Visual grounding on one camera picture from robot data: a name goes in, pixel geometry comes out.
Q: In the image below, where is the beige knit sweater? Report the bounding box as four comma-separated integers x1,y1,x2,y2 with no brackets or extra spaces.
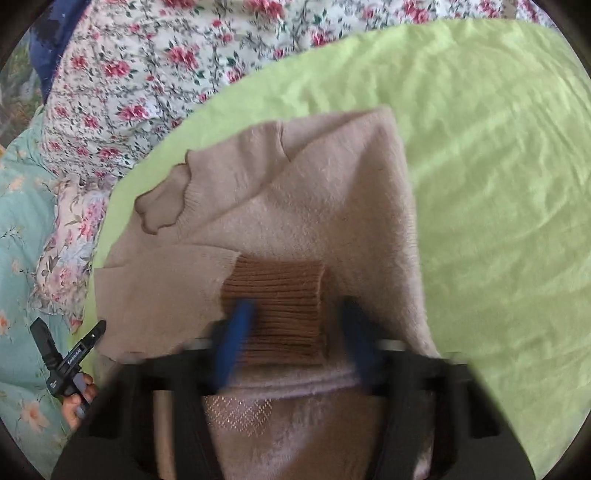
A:
94,107,437,479

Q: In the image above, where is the person's left hand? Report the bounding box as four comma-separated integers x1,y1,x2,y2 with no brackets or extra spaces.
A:
61,374,98,431

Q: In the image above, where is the teal floral quilt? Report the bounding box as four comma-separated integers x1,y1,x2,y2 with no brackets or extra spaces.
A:
1,109,69,479

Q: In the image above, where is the pink pastel floral pillow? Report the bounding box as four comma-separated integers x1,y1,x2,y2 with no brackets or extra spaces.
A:
30,176,110,333

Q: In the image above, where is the lime green bed sheet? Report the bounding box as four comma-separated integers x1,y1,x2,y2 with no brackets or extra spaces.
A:
94,19,590,477

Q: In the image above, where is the red rose floral quilt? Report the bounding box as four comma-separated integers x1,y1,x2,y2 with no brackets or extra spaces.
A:
40,0,552,178

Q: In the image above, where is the dark blue cloth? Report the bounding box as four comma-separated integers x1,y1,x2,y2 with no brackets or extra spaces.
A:
29,0,90,103

